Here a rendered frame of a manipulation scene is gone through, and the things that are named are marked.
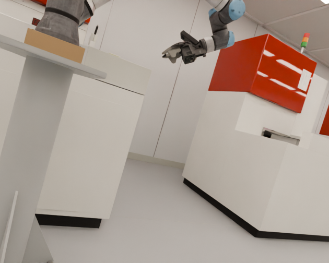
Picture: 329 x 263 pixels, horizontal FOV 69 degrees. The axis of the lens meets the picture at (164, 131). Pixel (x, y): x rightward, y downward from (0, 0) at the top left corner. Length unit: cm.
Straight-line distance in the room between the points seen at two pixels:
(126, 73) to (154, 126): 242
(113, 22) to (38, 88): 274
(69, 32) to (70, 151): 61
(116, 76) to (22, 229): 80
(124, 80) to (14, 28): 53
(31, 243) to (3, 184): 29
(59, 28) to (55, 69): 14
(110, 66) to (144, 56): 232
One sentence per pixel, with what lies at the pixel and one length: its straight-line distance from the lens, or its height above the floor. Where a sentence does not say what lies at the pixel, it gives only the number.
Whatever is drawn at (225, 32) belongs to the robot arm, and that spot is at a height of 121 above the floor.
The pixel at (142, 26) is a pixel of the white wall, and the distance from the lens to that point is 368.
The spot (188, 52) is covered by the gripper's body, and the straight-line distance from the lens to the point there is 124.
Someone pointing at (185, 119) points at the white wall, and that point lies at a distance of 391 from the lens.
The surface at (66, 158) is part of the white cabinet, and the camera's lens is 133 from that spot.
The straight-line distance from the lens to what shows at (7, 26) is 132.
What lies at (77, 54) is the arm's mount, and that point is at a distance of 92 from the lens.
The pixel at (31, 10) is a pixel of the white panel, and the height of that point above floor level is 116.
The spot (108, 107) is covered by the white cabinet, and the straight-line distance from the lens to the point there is 131.
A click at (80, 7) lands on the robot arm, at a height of 102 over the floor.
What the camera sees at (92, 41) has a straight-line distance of 159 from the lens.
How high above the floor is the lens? 73
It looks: 3 degrees down
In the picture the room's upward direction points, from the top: 16 degrees clockwise
